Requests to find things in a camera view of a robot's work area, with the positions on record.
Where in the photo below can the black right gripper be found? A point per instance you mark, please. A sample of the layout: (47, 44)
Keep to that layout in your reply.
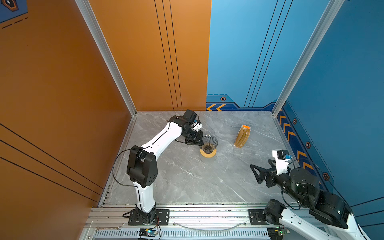
(271, 174)

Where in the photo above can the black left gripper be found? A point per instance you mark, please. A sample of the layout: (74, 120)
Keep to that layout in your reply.
(199, 141)

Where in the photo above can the wooden ring dripper stand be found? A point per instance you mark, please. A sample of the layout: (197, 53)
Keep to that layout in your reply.
(208, 155)

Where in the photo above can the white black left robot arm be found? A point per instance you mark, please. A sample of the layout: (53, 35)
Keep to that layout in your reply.
(142, 165)

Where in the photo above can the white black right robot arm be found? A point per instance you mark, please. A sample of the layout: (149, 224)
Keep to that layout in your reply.
(328, 208)

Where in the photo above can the green circuit board right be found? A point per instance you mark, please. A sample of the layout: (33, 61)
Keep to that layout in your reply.
(278, 234)

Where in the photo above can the green circuit board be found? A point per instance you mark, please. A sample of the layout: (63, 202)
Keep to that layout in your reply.
(278, 234)
(148, 234)

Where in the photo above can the green circuit board left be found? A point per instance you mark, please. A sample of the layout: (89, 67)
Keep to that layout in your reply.
(148, 234)

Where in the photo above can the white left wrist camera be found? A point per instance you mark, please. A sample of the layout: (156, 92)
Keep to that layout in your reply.
(197, 125)

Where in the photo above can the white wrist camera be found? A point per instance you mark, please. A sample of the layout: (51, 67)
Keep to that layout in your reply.
(197, 125)
(282, 160)

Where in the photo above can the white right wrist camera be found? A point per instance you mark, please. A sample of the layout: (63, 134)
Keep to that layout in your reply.
(282, 160)

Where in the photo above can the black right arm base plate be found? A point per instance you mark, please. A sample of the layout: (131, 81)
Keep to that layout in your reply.
(257, 217)

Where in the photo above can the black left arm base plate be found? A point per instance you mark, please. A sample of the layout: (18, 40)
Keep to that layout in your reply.
(157, 216)

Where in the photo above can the aluminium front rail frame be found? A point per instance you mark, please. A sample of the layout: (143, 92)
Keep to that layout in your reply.
(187, 222)

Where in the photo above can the aluminium left corner post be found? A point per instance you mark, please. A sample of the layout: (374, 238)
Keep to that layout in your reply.
(101, 42)

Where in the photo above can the aluminium corner post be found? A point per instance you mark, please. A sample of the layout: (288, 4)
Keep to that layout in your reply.
(101, 42)
(318, 34)

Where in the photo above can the aluminium right corner post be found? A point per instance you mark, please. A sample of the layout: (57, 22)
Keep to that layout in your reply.
(318, 34)

